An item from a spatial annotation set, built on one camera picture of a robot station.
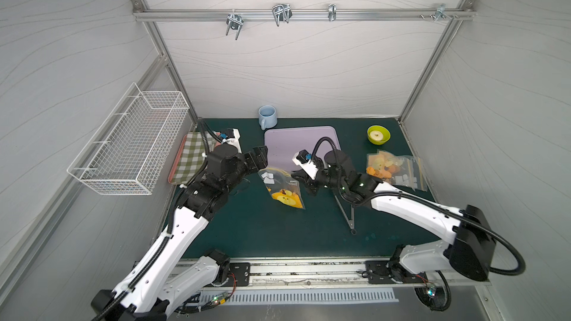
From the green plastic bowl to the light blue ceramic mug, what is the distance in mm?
497

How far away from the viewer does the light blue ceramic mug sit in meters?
1.15

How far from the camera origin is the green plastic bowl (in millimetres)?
1100
